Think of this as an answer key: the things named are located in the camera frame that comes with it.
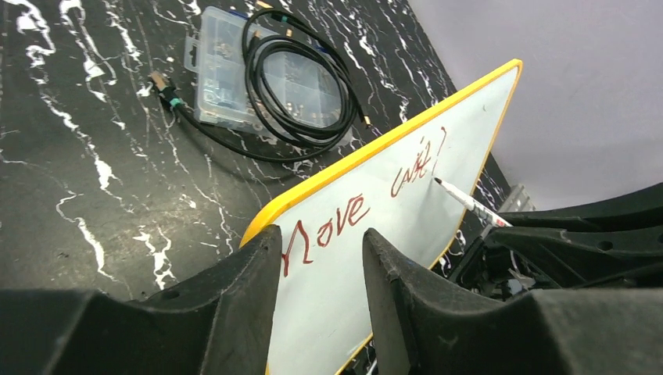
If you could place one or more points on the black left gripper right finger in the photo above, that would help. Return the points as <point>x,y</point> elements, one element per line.
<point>425,324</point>

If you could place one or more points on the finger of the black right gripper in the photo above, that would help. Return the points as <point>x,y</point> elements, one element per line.
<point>637,210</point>
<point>566,256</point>

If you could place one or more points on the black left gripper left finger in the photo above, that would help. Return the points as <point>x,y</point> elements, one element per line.
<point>216,322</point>

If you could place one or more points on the white whiteboard marker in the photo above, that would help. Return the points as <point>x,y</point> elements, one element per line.
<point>473,205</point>

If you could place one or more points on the yellow framed whiteboard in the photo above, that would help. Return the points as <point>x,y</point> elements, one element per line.
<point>394,187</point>

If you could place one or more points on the clear plastic screw box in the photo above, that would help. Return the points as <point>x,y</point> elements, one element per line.
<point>265,76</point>

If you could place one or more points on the aluminium frame rail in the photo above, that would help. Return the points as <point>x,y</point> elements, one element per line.
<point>518,200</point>

